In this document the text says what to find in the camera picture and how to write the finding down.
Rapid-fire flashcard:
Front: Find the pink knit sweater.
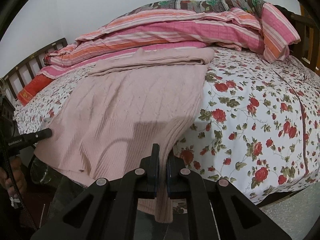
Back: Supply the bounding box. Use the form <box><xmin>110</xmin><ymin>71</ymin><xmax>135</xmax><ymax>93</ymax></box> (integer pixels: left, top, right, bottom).
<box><xmin>35</xmin><ymin>47</ymin><xmax>215</xmax><ymax>218</ymax></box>

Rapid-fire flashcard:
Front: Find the person's left hand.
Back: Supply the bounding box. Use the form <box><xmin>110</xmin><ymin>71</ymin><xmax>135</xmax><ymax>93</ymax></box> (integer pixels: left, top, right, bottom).
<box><xmin>0</xmin><ymin>155</ymin><xmax>27</xmax><ymax>201</ymax></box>

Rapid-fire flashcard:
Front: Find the dark wooden headboard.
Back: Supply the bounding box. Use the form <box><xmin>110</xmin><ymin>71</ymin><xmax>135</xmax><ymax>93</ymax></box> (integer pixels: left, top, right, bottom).
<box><xmin>1</xmin><ymin>37</ymin><xmax>68</xmax><ymax>103</ymax></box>

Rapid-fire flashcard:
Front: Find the red pillow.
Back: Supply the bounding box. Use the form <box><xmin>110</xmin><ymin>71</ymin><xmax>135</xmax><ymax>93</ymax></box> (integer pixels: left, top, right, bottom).
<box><xmin>17</xmin><ymin>74</ymin><xmax>53</xmax><ymax>106</ymax></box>

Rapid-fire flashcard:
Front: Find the floral bed sheet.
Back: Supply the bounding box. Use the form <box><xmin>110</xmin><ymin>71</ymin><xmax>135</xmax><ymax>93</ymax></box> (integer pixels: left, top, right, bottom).
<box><xmin>13</xmin><ymin>48</ymin><xmax>320</xmax><ymax>214</ymax></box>

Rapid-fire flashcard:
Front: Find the pink striped quilt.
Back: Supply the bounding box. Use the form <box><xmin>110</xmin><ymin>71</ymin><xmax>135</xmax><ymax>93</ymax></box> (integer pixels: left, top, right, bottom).
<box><xmin>40</xmin><ymin>0</ymin><xmax>300</xmax><ymax>79</ymax></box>

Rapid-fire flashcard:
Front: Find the black garment on footboard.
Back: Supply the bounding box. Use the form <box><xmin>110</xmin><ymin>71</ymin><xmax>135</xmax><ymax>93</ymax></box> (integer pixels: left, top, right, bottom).
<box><xmin>274</xmin><ymin>5</ymin><xmax>293</xmax><ymax>19</ymax></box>

